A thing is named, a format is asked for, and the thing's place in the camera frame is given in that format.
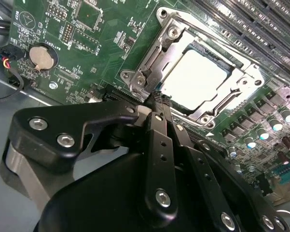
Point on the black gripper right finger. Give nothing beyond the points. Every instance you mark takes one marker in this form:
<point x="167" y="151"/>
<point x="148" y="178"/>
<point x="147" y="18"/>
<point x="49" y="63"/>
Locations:
<point x="200" y="169"/>

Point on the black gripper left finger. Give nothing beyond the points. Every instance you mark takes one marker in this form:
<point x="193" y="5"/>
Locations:
<point x="50" y="120"/>

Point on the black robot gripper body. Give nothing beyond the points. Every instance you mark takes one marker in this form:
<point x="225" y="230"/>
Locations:
<point x="99" y="205"/>

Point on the silver-topped CPU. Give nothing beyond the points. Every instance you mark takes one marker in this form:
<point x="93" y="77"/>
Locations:
<point x="195" y="77"/>

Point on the metal CPU socket cover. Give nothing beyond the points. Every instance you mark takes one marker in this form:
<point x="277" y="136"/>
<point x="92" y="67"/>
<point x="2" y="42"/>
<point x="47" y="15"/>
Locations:
<point x="234" y="82"/>

